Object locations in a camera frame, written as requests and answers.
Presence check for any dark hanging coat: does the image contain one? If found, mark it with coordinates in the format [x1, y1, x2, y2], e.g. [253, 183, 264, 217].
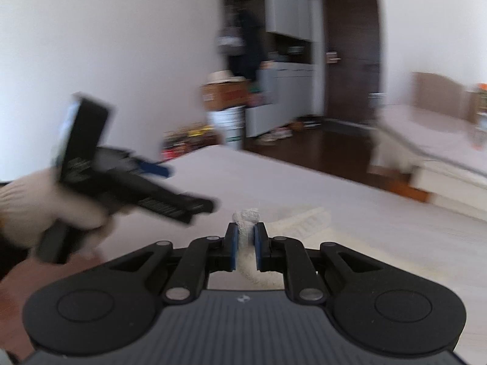
[228, 7, 266, 79]

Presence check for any grey hallway cabinet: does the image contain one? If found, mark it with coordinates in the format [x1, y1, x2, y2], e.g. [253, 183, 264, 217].
[220, 0, 325, 138]

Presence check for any group of drink bottles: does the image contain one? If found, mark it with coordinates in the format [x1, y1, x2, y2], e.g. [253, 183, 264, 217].
[162, 123, 223, 161]

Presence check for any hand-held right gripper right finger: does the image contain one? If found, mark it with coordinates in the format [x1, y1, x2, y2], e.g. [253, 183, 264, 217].
[254, 221, 382, 306]

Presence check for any clear plastic table cover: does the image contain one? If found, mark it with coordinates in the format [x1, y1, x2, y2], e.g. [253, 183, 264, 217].
[371, 103, 487, 177]

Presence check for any tan flat board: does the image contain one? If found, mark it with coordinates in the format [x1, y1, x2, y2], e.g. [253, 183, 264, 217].
[464, 90, 484, 123]

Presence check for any cream terry towel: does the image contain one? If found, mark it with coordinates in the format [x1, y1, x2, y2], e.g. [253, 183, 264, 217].
[230, 205, 438, 292]

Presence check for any colourful clothes pile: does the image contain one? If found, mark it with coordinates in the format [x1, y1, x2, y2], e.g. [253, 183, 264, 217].
[247, 83, 267, 108]

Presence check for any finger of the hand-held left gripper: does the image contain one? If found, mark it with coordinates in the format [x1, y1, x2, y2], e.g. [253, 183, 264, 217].
[129, 157, 174, 179]
[183, 193, 219, 218]

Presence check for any beige quilted chair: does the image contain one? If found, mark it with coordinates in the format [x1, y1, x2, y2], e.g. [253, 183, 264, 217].
[410, 71, 467, 117]

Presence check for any dark brown door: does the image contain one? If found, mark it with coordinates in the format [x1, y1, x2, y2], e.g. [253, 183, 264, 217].
[322, 0, 382, 125]

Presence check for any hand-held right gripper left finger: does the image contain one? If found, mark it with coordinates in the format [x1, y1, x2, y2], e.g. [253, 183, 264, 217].
[108, 221, 240, 305]

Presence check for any row of shoes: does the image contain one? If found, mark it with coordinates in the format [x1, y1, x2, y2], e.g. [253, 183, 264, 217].
[258, 119, 325, 146]

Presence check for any straw hat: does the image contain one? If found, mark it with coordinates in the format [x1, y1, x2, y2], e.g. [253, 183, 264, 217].
[207, 71, 246, 84]

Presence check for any person's left hand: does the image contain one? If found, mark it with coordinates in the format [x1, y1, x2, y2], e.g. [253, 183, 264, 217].
[0, 168, 115, 250]

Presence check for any white plastic bucket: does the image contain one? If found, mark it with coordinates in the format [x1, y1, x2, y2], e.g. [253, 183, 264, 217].
[208, 106, 246, 151]

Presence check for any brown cardboard box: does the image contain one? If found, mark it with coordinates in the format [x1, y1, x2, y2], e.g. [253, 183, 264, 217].
[201, 79, 252, 112]

